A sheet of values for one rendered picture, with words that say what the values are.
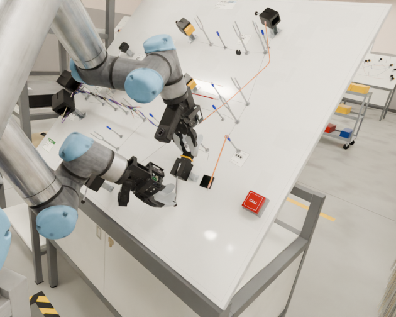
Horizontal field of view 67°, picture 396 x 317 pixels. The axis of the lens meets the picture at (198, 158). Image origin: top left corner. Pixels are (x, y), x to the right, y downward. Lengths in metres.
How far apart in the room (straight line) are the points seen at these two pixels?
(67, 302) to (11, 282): 1.48
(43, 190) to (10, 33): 0.40
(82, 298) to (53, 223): 1.41
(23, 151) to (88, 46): 0.24
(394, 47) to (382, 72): 2.13
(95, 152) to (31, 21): 0.48
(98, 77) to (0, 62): 0.45
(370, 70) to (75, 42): 9.55
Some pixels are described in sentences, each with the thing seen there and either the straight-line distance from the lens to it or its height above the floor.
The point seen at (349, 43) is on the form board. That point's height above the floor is 1.54.
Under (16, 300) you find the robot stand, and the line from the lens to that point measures 0.59.
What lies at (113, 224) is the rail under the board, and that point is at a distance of 1.11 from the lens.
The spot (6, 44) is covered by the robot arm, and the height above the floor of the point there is 1.48.
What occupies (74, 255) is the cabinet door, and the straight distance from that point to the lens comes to 1.63.
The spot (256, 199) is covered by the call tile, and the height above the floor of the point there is 1.12.
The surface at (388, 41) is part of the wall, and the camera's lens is 11.96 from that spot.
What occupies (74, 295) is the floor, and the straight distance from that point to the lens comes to 2.08.
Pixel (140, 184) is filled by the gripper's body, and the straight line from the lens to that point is 0.83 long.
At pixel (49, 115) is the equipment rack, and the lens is 1.69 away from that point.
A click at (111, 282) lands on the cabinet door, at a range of 1.38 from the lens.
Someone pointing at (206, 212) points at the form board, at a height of 1.02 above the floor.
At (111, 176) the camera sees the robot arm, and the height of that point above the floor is 1.15.
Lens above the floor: 1.51
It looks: 22 degrees down
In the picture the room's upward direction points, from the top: 8 degrees clockwise
